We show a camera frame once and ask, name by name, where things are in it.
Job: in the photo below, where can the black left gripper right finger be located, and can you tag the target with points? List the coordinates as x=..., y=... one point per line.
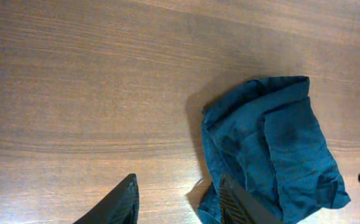
x=237, y=206

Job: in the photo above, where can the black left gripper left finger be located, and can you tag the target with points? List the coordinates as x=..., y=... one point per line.
x=119, y=206

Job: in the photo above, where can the navy blue shorts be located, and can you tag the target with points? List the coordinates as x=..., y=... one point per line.
x=265, y=135

